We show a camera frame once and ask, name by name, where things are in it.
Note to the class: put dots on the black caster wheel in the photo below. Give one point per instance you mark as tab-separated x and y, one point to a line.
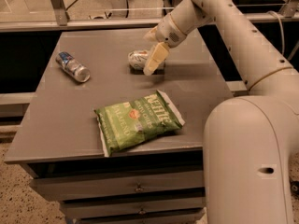
295	187

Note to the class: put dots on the drawer with knob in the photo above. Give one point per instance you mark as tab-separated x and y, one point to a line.
113	184
89	210

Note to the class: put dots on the green 7up soda can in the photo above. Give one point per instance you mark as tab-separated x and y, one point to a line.
138	58

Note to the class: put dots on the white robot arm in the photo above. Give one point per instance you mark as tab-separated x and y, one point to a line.
248	140

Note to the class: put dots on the metal railing frame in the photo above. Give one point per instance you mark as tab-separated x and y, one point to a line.
46	15

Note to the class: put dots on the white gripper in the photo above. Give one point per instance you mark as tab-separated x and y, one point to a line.
165	29

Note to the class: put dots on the blue silver soda can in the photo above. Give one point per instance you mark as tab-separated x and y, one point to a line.
73	67

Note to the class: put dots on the middle drawer with knob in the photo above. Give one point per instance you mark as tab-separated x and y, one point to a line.
89	210

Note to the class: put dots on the green kettle chips bag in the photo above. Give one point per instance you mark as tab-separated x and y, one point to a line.
129	124

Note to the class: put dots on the grey drawer cabinet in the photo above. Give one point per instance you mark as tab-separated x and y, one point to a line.
59	135

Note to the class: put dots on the top drawer with knob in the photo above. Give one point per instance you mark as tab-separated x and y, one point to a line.
113	184

